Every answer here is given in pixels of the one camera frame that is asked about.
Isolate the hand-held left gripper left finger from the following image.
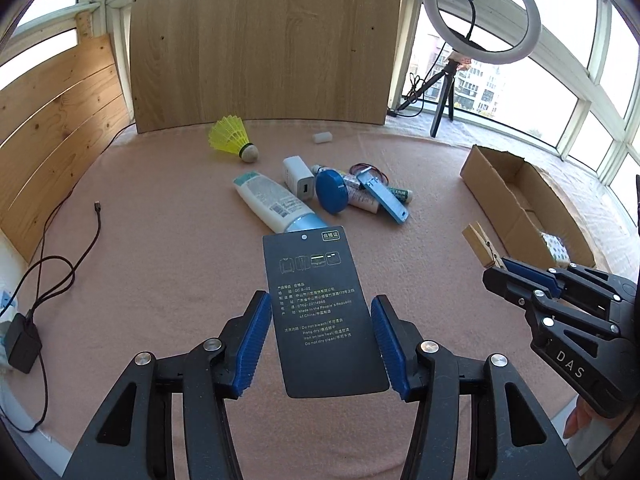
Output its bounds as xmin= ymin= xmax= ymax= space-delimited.
xmin=62 ymin=290 xmax=273 ymax=480

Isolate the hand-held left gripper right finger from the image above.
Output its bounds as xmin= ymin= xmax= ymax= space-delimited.
xmin=371 ymin=294 xmax=583 ymax=480

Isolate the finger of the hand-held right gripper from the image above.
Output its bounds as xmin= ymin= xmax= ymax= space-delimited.
xmin=484 ymin=270 xmax=623 ymax=346
xmin=500 ymin=258 xmax=626 ymax=306

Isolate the wooden clothespin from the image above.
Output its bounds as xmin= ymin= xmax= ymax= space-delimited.
xmin=461 ymin=221 xmax=507 ymax=270

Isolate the black hang tag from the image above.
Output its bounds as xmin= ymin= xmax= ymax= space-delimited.
xmin=262 ymin=226 xmax=391 ymax=400

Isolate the cardboard box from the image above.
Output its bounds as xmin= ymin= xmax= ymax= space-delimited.
xmin=459 ymin=144 xmax=598 ymax=270

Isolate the white charger plug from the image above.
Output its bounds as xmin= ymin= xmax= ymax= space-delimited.
xmin=282 ymin=156 xmax=317 ymax=198

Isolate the yellow shuttlecock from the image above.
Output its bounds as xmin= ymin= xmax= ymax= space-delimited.
xmin=207 ymin=115 xmax=260 ymax=164

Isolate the person's right hand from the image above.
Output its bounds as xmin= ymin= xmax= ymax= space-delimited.
xmin=565 ymin=394 xmax=608 ymax=441

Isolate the patterned white small box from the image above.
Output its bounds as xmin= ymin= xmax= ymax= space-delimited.
xmin=539 ymin=231 xmax=572 ymax=268

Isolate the white lotion tube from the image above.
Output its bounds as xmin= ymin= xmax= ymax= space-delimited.
xmin=232 ymin=172 xmax=331 ymax=235

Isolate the blue utility knife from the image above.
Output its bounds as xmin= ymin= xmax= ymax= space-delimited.
xmin=356 ymin=169 xmax=410 ymax=225

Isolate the patterned white tube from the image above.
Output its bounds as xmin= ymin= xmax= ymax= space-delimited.
xmin=311 ymin=163 xmax=379 ymax=214

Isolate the blue round container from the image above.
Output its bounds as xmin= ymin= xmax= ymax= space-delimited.
xmin=315 ymin=169 xmax=347 ymax=213

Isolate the red elastic hair band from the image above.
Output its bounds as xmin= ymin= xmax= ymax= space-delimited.
xmin=349 ymin=162 xmax=390 ymax=186

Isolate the black tripod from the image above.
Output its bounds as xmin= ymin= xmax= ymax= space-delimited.
xmin=395 ymin=57 xmax=456 ymax=138

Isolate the black power adapter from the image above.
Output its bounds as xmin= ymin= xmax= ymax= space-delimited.
xmin=4 ymin=312 xmax=43 ymax=374

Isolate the white power strip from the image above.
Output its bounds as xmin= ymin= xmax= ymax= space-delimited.
xmin=0 ymin=287 xmax=21 ymax=371

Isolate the wooden slat panel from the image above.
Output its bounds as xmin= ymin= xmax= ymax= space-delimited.
xmin=0 ymin=10 xmax=133 ymax=265

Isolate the large wooden board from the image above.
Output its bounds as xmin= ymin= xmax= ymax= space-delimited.
xmin=129 ymin=0 xmax=405 ymax=135

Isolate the black usb cable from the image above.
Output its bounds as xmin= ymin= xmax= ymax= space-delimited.
xmin=0 ymin=201 xmax=104 ymax=433

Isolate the black ring light cable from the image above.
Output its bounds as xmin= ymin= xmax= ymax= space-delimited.
xmin=400 ymin=35 xmax=451 ymax=118

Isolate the white window frame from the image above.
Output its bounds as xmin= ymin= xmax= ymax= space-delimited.
xmin=0 ymin=0 xmax=640 ymax=196

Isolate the thin black cable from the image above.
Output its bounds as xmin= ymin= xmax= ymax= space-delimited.
xmin=42 ymin=125 xmax=136 ymax=233

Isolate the white ring light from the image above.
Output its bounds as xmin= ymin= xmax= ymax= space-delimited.
xmin=423 ymin=0 xmax=542 ymax=66

